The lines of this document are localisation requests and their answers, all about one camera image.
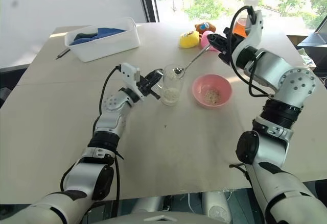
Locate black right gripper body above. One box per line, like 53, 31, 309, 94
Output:
218, 28, 246, 65

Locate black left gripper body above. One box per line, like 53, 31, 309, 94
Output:
137, 74, 157, 97

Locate clear glass mug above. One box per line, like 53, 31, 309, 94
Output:
156, 64, 185, 106

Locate metal spoon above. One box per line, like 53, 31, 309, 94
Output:
172, 44, 212, 76

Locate oatmeal in glass mug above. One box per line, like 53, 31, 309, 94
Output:
162, 88, 179, 105

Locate pink bowl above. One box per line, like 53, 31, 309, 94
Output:
192, 73, 233, 109

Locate oatmeal in pink bowl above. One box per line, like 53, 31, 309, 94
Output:
203, 89, 221, 104

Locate pink round toy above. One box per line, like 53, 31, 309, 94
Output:
200, 30, 218, 53

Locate brown plush toy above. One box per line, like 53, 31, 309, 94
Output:
194, 21, 217, 35

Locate bottle with orange liquid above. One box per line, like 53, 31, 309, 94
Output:
232, 0, 259, 38

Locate yellow plush toy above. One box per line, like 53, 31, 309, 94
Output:
178, 30, 201, 49

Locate white plastic bin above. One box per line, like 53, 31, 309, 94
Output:
64, 17, 142, 63

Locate blue cloth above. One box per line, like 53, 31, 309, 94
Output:
69, 27, 127, 46

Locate printed papers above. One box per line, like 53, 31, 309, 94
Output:
297, 46, 318, 69

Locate dark laptop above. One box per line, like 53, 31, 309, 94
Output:
297, 19, 327, 54

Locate dark pen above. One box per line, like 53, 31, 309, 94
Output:
55, 47, 71, 60

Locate silver robot torso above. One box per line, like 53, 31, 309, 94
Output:
101, 192, 233, 224

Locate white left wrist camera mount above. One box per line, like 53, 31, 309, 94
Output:
120, 62, 145, 99

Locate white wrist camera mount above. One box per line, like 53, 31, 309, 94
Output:
243, 6, 264, 49
120, 62, 145, 99

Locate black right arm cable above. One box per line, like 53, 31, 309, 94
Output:
229, 5, 272, 97

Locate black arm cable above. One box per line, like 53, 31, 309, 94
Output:
229, 5, 272, 97
91, 65, 123, 133

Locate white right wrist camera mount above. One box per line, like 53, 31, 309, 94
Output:
243, 6, 264, 49

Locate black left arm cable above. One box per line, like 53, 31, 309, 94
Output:
91, 65, 123, 133

